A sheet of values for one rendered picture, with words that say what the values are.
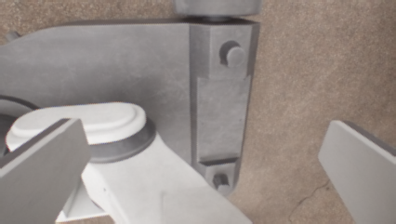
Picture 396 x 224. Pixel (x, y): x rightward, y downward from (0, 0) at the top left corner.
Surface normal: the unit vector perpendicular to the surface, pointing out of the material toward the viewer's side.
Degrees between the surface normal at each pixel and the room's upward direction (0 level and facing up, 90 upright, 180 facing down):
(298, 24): 0
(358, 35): 0
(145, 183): 90
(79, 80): 0
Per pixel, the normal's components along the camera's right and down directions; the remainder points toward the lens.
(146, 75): 0.19, 0.47
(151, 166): 0.00, -0.88
